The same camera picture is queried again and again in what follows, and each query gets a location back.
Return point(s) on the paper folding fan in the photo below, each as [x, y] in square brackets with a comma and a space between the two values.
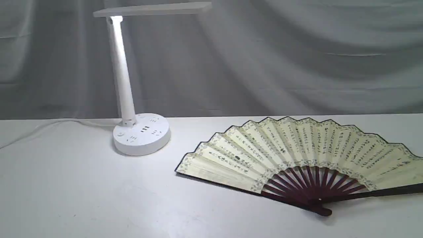
[304, 163]

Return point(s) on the white desk lamp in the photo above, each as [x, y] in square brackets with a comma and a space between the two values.
[145, 133]

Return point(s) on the grey backdrop curtain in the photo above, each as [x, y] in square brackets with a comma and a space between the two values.
[240, 58]

